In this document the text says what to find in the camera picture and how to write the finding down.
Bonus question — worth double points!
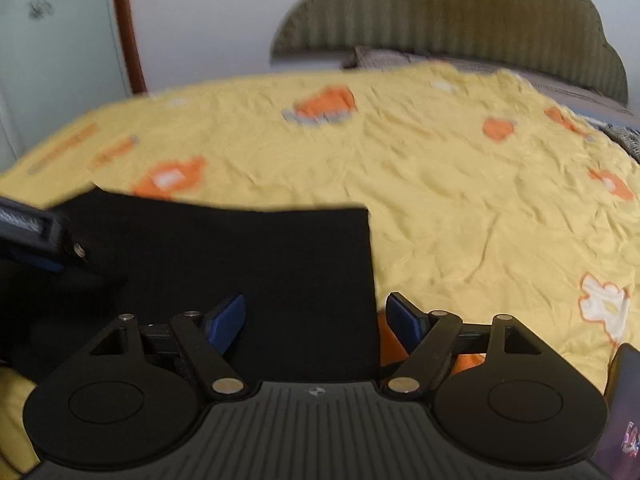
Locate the black smartphone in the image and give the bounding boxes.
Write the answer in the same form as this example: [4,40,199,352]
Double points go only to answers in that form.
[594,342,640,480]

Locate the black-white striped cloth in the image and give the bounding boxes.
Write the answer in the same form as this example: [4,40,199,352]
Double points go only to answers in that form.
[600,124,640,162]

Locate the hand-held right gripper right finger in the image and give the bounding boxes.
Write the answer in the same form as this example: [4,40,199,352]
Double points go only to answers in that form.
[384,291,545,402]

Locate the grey-brown pillow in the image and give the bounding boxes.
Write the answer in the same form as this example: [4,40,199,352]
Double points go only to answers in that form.
[341,44,635,117]

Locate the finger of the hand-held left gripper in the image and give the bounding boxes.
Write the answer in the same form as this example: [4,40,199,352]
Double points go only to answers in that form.
[0,240,94,275]

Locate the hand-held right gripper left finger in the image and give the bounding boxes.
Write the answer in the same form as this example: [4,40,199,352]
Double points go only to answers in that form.
[90,294,250,402]

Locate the olive padded headboard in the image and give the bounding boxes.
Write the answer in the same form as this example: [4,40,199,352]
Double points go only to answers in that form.
[270,0,629,106]

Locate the brown wooden door frame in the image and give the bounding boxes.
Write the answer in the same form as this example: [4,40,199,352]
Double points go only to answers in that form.
[109,0,149,96]

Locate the flower pattern wardrobe door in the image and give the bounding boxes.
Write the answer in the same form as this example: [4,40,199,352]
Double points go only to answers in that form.
[0,0,135,173]

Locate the yellow carrot print blanket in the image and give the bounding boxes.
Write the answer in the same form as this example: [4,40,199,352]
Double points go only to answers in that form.
[0,60,640,478]

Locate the black pants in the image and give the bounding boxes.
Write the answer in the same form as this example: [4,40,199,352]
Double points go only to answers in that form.
[0,182,382,387]

